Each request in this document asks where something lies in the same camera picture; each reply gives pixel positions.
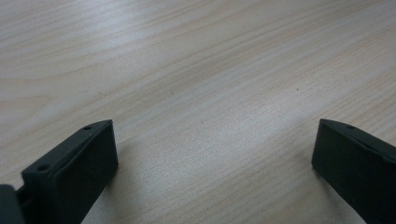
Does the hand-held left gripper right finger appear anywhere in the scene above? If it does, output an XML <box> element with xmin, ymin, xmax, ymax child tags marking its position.
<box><xmin>311</xmin><ymin>118</ymin><xmax>396</xmax><ymax>224</ymax></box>

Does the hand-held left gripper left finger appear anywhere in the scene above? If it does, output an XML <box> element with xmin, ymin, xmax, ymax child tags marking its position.
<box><xmin>15</xmin><ymin>119</ymin><xmax>120</xmax><ymax>224</ymax></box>

